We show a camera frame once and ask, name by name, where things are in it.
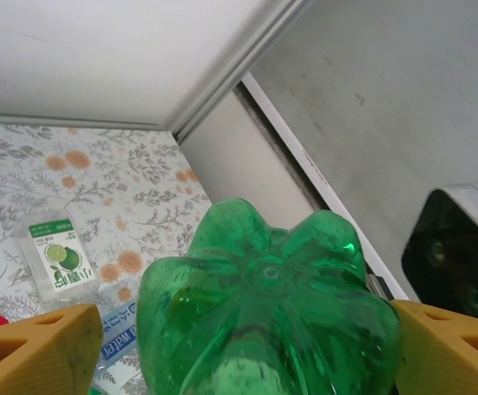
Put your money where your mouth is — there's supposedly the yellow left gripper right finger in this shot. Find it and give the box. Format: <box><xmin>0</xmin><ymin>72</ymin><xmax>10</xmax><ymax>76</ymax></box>
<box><xmin>389</xmin><ymin>299</ymin><xmax>478</xmax><ymax>395</ymax></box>

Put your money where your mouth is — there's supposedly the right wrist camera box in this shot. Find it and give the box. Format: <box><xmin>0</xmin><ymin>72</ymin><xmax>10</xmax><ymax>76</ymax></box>
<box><xmin>401</xmin><ymin>180</ymin><xmax>478</xmax><ymax>320</ymax></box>

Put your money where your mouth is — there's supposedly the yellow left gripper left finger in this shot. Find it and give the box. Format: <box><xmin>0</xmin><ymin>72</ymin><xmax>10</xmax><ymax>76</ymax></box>
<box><xmin>0</xmin><ymin>303</ymin><xmax>104</xmax><ymax>395</ymax></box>

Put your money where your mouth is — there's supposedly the floral table cloth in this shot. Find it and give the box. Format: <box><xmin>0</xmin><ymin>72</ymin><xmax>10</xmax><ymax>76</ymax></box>
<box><xmin>0</xmin><ymin>123</ymin><xmax>219</xmax><ymax>395</ymax></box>

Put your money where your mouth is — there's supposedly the aluminium frame post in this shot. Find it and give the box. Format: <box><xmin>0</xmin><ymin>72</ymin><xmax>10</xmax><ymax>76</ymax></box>
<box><xmin>168</xmin><ymin>0</ymin><xmax>318</xmax><ymax>145</ymax></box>

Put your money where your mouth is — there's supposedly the square bottle blue water label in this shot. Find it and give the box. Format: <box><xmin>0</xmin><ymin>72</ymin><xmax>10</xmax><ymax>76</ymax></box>
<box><xmin>90</xmin><ymin>295</ymin><xmax>147</xmax><ymax>395</ymax></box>

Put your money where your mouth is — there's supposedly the green plastic bottle yellow cap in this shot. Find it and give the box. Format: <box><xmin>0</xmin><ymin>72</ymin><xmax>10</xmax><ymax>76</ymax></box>
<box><xmin>135</xmin><ymin>197</ymin><xmax>402</xmax><ymax>395</ymax></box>

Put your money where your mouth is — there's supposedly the square clear bottle lime label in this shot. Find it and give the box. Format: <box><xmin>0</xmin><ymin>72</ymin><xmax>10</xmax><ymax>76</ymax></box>
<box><xmin>19</xmin><ymin>209</ymin><xmax>100</xmax><ymax>305</ymax></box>

